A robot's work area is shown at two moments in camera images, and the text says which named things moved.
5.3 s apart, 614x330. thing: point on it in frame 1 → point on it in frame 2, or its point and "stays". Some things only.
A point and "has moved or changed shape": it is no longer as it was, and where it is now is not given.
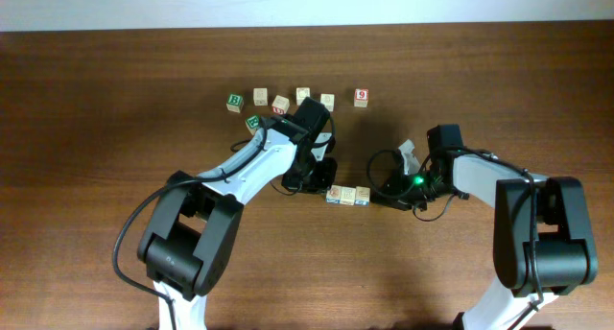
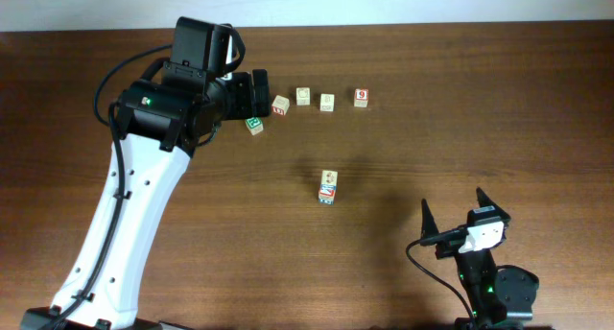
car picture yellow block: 362,196 has moved or changed shape
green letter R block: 252,123 stays
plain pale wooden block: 328,100 stays
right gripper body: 392,196 → 448,237
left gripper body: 312,176 → 238,100
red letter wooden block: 280,105 stays
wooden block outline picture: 301,94 stays
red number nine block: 361,98 stays
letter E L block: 347,196 → 327,189
